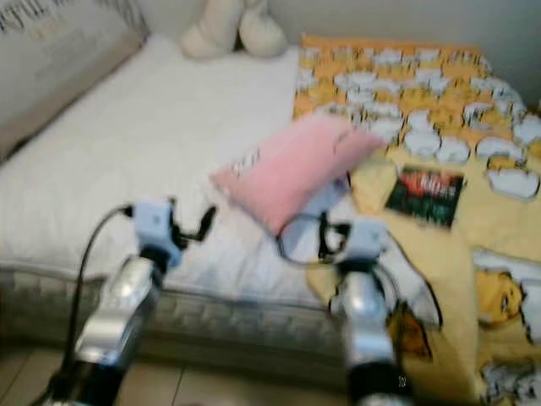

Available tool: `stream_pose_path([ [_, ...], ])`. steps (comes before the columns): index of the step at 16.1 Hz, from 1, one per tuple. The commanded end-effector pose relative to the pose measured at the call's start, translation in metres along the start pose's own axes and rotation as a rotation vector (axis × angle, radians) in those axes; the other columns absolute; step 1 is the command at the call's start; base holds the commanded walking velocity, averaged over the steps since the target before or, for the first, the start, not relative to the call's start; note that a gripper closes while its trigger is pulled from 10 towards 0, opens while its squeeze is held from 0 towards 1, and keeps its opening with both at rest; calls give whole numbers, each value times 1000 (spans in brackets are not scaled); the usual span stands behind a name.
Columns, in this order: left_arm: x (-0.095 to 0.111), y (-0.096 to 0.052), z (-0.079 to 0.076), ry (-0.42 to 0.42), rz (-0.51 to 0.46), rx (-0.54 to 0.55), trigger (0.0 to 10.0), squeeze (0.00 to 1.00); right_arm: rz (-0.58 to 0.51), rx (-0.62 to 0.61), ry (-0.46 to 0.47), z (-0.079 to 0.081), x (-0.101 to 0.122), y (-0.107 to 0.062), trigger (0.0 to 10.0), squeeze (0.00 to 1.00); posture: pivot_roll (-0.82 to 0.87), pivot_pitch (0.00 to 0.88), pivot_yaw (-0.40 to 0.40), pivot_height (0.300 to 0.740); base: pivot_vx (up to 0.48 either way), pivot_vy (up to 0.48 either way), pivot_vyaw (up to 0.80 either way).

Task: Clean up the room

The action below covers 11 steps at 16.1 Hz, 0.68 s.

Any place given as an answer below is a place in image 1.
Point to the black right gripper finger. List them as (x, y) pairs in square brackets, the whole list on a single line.
[(323, 234)]

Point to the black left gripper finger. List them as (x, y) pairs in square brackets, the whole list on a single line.
[(205, 224)]

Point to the pink plush pillow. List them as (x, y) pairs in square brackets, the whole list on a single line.
[(292, 169)]

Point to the dark red green book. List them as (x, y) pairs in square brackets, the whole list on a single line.
[(425, 196)]

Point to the yellow cartoon egg blanket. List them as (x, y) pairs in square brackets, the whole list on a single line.
[(414, 93)]

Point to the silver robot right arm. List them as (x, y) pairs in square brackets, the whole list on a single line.
[(368, 326)]

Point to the cream plush toy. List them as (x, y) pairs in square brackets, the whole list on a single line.
[(228, 32)]

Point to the grey printed headboard cushion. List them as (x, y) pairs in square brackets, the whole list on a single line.
[(59, 51)]

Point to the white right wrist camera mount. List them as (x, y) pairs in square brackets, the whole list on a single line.
[(366, 243)]

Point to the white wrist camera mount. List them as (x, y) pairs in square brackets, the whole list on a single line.
[(366, 243), (154, 222)]

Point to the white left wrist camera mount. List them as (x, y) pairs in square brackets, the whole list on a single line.
[(154, 222)]

